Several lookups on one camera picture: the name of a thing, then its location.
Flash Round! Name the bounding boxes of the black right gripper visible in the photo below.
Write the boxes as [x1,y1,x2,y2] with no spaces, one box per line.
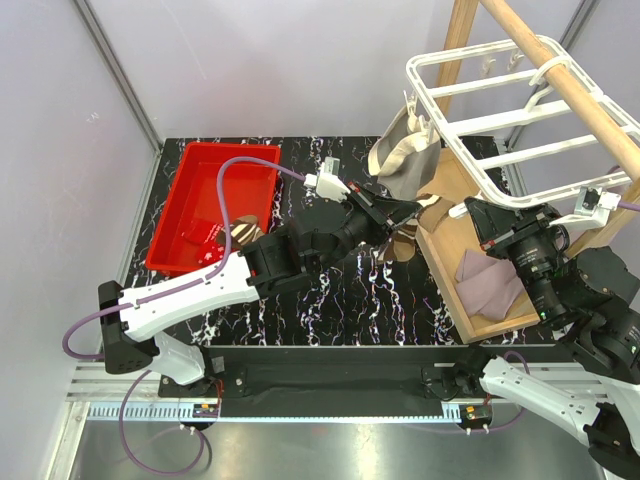
[463,198,562,321]

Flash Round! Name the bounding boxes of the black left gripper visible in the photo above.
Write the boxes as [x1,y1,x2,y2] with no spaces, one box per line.
[313,183,422,276]

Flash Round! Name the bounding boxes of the brown striped sock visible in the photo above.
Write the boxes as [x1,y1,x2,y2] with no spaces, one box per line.
[230,215,264,250]
[376,193,454,264]

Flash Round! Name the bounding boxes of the white clip hanger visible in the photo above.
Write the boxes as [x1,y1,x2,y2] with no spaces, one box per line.
[405,35,639,209]

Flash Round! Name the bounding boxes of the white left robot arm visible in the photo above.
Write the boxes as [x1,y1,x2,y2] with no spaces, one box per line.
[98,183,422,396]

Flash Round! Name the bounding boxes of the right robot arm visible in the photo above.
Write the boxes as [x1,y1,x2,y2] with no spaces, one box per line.
[447,197,639,479]

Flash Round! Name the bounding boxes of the cream grey sock hanging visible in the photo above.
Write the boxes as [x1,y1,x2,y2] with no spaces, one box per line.
[368,98,441,200]

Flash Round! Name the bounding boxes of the mauve sock in tray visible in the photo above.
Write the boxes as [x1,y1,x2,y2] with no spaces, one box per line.
[455,250,524,321]

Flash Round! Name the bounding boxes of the red plastic bin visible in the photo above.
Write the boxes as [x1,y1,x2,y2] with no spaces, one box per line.
[145,142,281,277]

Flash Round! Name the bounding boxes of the wooden hanging rod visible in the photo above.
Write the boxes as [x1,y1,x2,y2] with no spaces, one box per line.
[481,0,639,182]

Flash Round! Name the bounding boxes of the red snowflake sock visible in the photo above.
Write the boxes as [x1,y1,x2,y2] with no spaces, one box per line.
[182,219,225,268]

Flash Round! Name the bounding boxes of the wooden rack frame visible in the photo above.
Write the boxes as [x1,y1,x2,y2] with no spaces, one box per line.
[417,1,639,343]

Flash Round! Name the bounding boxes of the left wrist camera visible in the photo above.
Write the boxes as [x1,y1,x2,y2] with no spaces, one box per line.
[304,157,350,202]

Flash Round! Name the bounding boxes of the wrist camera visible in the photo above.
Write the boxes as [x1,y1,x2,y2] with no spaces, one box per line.
[549,186,639,230]
[304,157,350,202]

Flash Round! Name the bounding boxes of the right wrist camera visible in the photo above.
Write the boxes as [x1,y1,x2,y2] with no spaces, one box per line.
[549,186,639,230]

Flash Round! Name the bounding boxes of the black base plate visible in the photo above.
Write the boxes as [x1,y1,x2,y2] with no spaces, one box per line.
[157,344,576,431]

